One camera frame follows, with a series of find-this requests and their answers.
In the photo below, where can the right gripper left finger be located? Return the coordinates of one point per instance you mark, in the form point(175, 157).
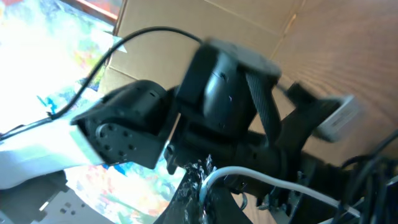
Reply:
point(186, 206)

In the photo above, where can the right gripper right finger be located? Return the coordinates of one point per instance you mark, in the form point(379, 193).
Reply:
point(379, 205)

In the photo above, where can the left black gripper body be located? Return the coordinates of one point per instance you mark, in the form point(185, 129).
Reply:
point(285, 160)

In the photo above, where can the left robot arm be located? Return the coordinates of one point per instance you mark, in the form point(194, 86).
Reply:
point(229, 119)

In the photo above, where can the cardboard box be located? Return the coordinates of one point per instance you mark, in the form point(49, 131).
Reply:
point(332, 48)

